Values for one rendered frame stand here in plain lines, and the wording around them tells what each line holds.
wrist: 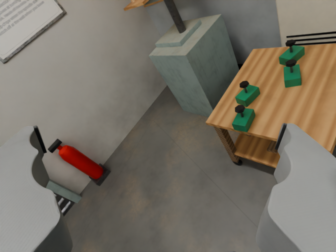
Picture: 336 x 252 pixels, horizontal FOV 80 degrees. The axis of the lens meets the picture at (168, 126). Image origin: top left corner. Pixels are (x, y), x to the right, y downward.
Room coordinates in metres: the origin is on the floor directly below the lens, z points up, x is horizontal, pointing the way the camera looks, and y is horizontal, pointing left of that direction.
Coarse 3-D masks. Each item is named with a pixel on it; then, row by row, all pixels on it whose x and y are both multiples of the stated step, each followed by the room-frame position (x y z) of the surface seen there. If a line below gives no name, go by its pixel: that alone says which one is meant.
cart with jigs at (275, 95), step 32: (256, 64) 0.94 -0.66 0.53; (288, 64) 0.67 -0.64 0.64; (320, 64) 0.64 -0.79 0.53; (224, 96) 0.88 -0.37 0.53; (256, 96) 0.72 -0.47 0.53; (288, 96) 0.60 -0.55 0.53; (320, 96) 0.50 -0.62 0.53; (224, 128) 0.71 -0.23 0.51; (256, 128) 0.57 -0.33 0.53; (320, 128) 0.38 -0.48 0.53; (256, 160) 0.63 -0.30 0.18
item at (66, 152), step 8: (56, 144) 1.63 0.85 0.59; (64, 152) 1.60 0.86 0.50; (72, 152) 1.61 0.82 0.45; (80, 152) 1.66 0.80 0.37; (64, 160) 1.61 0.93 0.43; (72, 160) 1.58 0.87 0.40; (80, 160) 1.59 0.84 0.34; (88, 160) 1.63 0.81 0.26; (80, 168) 1.59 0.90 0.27; (88, 168) 1.58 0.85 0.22; (96, 168) 1.61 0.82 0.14; (104, 168) 1.65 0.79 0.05; (96, 176) 1.58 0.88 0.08; (104, 176) 1.58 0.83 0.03
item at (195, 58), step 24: (144, 0) 1.52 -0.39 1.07; (168, 0) 1.51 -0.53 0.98; (192, 24) 1.51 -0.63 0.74; (216, 24) 1.41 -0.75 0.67; (168, 48) 1.53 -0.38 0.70; (192, 48) 1.29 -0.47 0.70; (216, 48) 1.37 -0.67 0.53; (168, 72) 1.54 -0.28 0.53; (192, 72) 1.28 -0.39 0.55; (216, 72) 1.34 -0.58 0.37; (192, 96) 1.42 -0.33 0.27; (216, 96) 1.30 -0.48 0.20
